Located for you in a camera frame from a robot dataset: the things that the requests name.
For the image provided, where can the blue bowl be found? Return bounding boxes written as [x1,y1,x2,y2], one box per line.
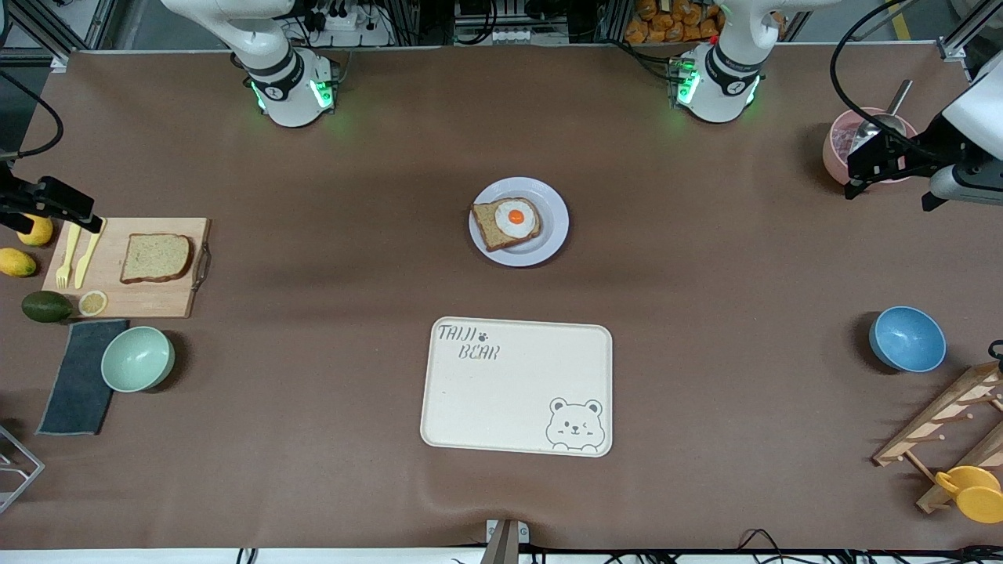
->
[868,305,947,374]

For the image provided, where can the wooden rack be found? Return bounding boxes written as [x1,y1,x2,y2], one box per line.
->
[872,362,1003,515]

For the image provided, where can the yellow plastic fork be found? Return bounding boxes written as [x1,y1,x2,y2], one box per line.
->
[55,222,82,290]

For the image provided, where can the green avocado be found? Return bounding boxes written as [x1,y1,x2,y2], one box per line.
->
[21,291,74,324]

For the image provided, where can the aluminium frame profile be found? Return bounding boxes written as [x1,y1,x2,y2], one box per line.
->
[16,0,118,73]
[936,0,1003,62]

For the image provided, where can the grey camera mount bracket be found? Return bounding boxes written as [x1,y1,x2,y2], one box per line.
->
[480,519,530,564]

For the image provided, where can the yellow cup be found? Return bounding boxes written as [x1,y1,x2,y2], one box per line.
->
[935,465,1003,524]

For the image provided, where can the round yellow lemon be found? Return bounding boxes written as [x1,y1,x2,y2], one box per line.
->
[17,215,54,248]

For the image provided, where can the white round plate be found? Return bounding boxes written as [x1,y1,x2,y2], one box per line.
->
[469,177,570,268]

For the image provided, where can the dark grey cloth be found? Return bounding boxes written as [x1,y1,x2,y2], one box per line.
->
[36,319,130,436]

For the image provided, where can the metal wire basket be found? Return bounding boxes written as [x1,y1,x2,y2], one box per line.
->
[0,423,45,515]

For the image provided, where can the orange bread rolls bag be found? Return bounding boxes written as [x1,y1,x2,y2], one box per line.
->
[625,0,722,44]

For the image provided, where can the black floor cables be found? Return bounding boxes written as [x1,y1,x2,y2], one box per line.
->
[737,529,1003,564]

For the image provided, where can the mint green bowl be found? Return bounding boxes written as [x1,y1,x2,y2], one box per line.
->
[100,326,176,393]

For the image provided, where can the oval yellow lemon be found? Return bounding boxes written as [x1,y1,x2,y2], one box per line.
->
[0,248,38,278]

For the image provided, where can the pink bowl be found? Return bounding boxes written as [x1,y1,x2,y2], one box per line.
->
[822,107,922,189]

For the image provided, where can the cream bear print tray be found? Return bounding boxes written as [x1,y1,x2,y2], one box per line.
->
[420,316,614,458]

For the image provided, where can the wooden cutting board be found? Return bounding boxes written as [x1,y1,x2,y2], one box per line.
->
[42,217,212,319]

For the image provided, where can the white power strip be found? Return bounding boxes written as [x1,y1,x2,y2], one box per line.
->
[310,0,393,48]

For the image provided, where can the yellow plastic knife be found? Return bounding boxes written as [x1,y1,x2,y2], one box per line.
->
[74,226,104,290]

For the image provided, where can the fried egg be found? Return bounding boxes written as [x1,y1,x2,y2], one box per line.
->
[494,200,540,240]

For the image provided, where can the brown bread slice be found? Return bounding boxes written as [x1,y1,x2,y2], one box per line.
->
[119,233,193,284]
[471,197,543,253]

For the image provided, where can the metal scoop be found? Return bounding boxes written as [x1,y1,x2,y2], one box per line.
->
[851,78,914,154]

